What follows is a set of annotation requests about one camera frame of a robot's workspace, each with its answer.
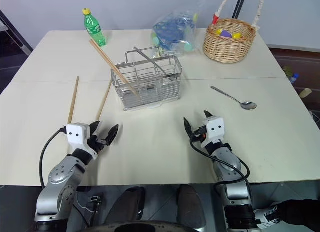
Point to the black pole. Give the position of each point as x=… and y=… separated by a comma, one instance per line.
x=238, y=4

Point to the small yellow toy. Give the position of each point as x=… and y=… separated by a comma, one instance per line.
x=219, y=31

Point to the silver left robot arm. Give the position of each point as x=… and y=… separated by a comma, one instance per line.
x=61, y=175

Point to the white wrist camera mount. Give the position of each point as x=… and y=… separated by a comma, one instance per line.
x=77, y=135
x=213, y=128

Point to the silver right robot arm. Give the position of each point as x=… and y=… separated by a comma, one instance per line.
x=232, y=182

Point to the green object on floor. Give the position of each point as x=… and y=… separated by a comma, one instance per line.
x=288, y=70

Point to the white sneaker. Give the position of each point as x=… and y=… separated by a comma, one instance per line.
x=266, y=214

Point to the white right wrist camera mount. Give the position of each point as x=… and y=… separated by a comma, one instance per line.
x=213, y=128

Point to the clear plastic bag of toys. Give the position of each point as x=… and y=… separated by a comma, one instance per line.
x=175, y=29

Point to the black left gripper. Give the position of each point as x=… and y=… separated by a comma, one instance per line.
x=98, y=143

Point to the green plastic soda bottle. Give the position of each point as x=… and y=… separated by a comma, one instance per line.
x=95, y=29

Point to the purple toy block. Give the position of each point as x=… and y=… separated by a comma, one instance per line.
x=226, y=33

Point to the blue-capped bottle on floor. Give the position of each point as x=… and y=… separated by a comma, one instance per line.
x=294, y=78

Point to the dark metal frame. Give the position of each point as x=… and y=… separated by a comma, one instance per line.
x=17, y=34

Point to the yellow toy piece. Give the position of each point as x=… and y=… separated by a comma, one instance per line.
x=236, y=35

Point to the wooden chopstick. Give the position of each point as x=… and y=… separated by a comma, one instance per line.
x=73, y=99
x=105, y=57
x=108, y=57
x=105, y=98

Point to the short metal spoon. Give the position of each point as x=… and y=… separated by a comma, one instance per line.
x=247, y=105

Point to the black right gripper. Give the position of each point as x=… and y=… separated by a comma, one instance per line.
x=199, y=134

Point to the beige object on floor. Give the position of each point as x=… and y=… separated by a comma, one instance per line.
x=306, y=92

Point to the black trouser leg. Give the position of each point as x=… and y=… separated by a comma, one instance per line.
x=300, y=214

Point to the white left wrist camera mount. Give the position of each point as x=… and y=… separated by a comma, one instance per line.
x=77, y=135

